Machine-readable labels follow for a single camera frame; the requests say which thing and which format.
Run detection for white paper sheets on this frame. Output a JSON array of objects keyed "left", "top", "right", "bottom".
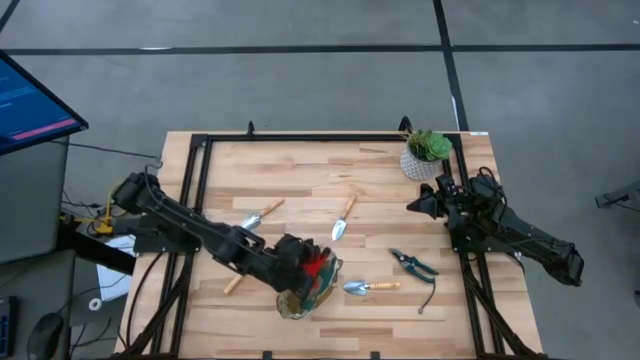
[{"left": 95, "top": 234, "right": 137, "bottom": 302}]

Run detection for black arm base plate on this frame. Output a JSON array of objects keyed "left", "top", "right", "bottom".
[
  {"left": 449, "top": 227, "right": 524, "bottom": 256},
  {"left": 132, "top": 219, "right": 204, "bottom": 255}
]

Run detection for grey cabinet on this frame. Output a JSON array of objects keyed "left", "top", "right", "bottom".
[{"left": 0, "top": 134, "right": 71, "bottom": 266}]

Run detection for narrow trowel wooden handle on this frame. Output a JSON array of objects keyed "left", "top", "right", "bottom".
[{"left": 331, "top": 194, "right": 359, "bottom": 242}]

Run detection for black computer mouse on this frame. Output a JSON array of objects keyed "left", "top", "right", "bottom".
[{"left": 27, "top": 312, "right": 65, "bottom": 360}]

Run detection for green beige gardening bag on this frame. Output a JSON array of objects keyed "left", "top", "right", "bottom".
[{"left": 276, "top": 244, "right": 345, "bottom": 321}]

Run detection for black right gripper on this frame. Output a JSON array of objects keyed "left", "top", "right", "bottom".
[{"left": 407, "top": 174, "right": 470, "bottom": 226}]

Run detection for wide trowel wooden handle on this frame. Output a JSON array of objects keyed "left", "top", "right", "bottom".
[
  {"left": 223, "top": 274, "right": 245, "bottom": 296},
  {"left": 342, "top": 279, "right": 402, "bottom": 297},
  {"left": 239, "top": 198, "right": 286, "bottom": 232}
]

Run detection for yellow cable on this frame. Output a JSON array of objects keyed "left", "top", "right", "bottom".
[{"left": 62, "top": 187, "right": 121, "bottom": 236}]

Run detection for black metal table frame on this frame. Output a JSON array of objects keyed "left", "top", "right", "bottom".
[{"left": 117, "top": 119, "right": 549, "bottom": 360}]

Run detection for succulent in white pot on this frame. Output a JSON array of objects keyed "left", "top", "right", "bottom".
[{"left": 398, "top": 128, "right": 454, "bottom": 182}]

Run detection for computer monitor blue screen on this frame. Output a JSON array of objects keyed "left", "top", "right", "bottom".
[{"left": 0, "top": 49, "right": 90, "bottom": 156}]

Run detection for red fabric item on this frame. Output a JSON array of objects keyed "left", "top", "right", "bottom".
[{"left": 302, "top": 252, "right": 326, "bottom": 279}]

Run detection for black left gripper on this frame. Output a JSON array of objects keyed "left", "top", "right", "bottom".
[{"left": 272, "top": 233, "right": 322, "bottom": 297}]

